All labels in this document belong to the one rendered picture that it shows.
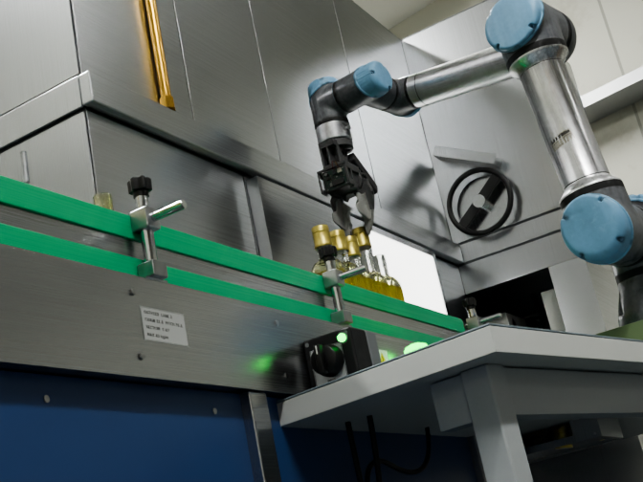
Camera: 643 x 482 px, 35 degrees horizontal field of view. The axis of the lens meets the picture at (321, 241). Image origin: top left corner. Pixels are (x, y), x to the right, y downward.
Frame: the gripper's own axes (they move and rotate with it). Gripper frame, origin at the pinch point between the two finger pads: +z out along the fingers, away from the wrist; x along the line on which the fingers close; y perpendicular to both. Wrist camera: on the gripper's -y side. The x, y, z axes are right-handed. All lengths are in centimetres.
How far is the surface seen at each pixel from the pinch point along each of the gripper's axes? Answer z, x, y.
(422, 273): -5, -12, -60
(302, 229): -4.8, -12.0, 2.5
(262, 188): -10.8, -12.0, 16.3
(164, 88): -25, -13, 43
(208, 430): 48, 13, 85
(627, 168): -93, 10, -304
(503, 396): 51, 45, 68
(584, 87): -143, 2, -305
